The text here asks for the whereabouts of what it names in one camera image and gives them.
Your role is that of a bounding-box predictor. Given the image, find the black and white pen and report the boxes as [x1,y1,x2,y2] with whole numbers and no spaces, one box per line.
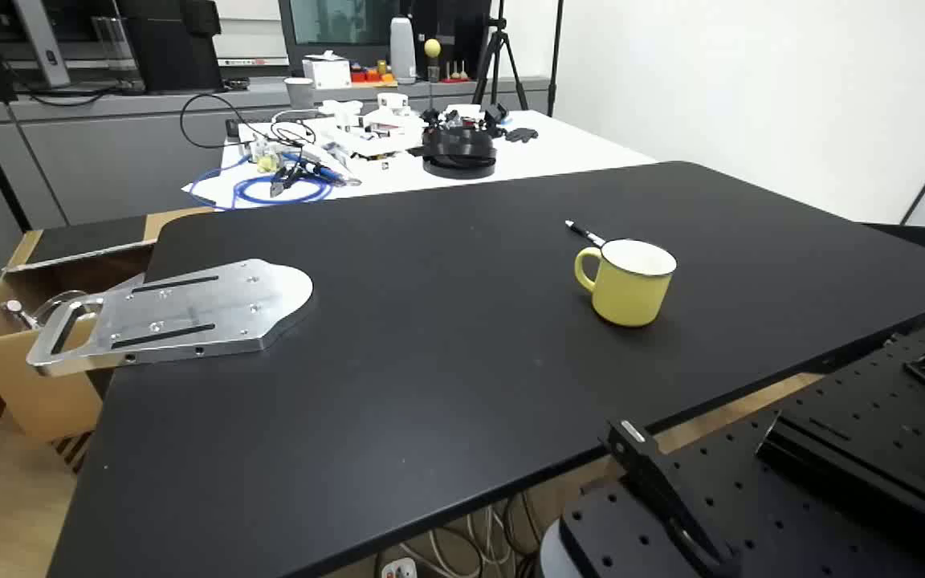
[563,219,611,254]

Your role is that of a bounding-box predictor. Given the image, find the black headset device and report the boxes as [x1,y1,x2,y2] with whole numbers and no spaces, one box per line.
[418,103,503,181]

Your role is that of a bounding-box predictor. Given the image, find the yellow enamel mug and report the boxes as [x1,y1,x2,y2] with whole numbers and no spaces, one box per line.
[571,237,682,330]

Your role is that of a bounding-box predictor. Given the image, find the white work table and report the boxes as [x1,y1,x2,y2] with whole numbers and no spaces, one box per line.
[181,103,659,213]

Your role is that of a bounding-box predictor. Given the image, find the white electronic parts pile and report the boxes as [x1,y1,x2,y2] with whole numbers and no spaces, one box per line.
[235,89,432,186]

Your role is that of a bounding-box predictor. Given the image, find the small red objects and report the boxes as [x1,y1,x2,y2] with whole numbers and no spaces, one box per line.
[346,57,398,88]

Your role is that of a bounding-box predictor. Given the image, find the white cylinder speaker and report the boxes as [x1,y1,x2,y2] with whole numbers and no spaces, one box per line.
[387,12,420,88]

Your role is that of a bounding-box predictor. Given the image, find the black vertical pole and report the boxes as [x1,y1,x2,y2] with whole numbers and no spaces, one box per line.
[543,0,568,119]

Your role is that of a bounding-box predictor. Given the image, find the small white box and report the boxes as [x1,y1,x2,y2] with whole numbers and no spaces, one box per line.
[298,47,354,92]

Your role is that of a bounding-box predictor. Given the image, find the black table clamp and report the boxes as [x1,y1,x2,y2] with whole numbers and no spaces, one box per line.
[605,413,747,578]

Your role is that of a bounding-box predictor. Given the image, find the white power strip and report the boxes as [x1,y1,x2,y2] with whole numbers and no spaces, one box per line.
[378,552,424,578]

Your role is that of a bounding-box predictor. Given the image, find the dark framed monitor screen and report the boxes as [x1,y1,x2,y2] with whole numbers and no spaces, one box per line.
[278,0,409,75]

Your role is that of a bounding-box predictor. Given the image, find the black flat sheet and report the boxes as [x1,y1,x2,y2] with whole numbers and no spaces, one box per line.
[26,215,155,271]

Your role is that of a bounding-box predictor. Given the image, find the grey counter cabinet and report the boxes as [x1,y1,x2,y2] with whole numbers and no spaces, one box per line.
[0,77,554,324]

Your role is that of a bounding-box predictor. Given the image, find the black perforated breadboard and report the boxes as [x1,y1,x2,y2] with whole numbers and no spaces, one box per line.
[541,305,925,578]

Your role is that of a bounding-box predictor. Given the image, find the open brown cardboard box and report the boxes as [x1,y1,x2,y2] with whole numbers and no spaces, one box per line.
[0,206,219,448]

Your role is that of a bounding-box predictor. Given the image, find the blue coiled cable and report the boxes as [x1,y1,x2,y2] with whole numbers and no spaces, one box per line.
[230,168,339,210]

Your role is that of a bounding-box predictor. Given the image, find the loose cable bundle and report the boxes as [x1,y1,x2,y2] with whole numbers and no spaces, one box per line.
[375,493,554,578]

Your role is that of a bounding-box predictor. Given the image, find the silver metal plate with handle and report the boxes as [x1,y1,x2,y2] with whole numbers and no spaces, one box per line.
[23,256,318,378]

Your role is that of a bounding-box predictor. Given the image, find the black looped cable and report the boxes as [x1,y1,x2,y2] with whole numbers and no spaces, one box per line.
[176,88,243,154]

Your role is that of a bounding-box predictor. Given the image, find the black aluminium rail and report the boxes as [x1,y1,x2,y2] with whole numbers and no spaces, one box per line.
[754,409,925,552]

